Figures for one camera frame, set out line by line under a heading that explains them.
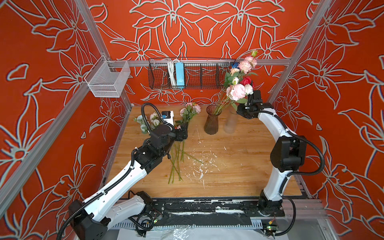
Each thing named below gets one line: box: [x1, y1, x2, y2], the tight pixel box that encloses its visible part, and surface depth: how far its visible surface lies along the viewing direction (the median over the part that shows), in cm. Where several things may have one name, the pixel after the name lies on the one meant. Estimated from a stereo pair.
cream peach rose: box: [230, 68, 240, 76], surface depth 79 cm
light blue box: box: [175, 62, 185, 86], surface depth 91 cm
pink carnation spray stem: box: [238, 49, 258, 78], surface depth 77 cm
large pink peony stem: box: [215, 83, 247, 115], surface depth 66 cm
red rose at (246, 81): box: [240, 76, 255, 89], surface depth 74 cm
